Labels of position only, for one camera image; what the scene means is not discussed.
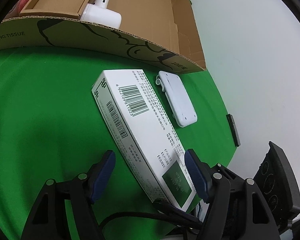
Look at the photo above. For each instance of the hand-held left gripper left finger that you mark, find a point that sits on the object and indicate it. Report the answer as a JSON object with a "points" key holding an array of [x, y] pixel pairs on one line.
{"points": [[102, 175]]}

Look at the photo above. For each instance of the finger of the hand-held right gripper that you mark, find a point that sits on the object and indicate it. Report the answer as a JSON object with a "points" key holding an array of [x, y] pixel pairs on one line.
{"points": [[175, 211]]}

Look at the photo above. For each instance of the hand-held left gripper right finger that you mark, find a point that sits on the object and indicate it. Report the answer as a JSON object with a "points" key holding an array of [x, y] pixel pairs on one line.
{"points": [[195, 172]]}

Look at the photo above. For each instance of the white barcode carton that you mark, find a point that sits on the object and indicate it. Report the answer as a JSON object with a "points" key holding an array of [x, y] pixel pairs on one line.
{"points": [[140, 120]]}

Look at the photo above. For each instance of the large cardboard box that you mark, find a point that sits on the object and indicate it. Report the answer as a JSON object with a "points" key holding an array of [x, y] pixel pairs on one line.
{"points": [[90, 37]]}

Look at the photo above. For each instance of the white handheld device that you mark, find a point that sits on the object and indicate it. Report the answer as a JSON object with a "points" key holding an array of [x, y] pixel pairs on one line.
{"points": [[100, 15]]}

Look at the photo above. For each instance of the small black edge clip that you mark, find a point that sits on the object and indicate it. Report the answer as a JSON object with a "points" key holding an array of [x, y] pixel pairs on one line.
{"points": [[233, 130]]}

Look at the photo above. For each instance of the white flat plastic case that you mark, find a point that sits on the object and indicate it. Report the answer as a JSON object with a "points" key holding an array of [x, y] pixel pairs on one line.
{"points": [[177, 97]]}

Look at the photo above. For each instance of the green tablecloth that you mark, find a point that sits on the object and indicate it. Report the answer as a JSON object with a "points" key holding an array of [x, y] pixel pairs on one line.
{"points": [[40, 105]]}

